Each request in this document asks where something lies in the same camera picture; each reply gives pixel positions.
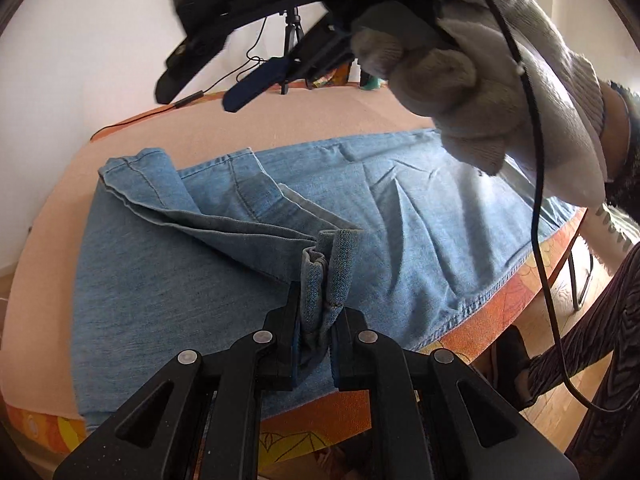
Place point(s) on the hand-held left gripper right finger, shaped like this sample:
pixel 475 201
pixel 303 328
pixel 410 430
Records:
pixel 347 355

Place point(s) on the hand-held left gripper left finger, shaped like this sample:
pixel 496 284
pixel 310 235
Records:
pixel 287 350

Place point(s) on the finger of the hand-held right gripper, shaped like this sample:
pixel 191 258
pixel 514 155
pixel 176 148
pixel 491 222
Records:
pixel 185 67
pixel 260 77

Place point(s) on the light blue denim pants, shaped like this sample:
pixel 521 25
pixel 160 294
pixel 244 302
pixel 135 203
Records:
pixel 200 285

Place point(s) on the person's right forearm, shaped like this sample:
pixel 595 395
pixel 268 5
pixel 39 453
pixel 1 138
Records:
pixel 620 125

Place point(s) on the person's right hand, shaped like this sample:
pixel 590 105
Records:
pixel 475 85

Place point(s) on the orange floral tablecloth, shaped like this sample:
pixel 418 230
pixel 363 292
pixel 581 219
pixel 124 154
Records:
pixel 250 120

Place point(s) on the black tripod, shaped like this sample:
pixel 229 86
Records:
pixel 292 30

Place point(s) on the colourful figurine with teal base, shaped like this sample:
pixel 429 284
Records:
pixel 371 82

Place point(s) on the black sandal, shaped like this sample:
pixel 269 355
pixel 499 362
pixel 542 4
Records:
pixel 510 355

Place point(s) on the person's zebra striped trousers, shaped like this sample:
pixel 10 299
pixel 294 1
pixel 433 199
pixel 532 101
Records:
pixel 615 335

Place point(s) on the black metal chair frame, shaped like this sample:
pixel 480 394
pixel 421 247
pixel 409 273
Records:
pixel 574 280

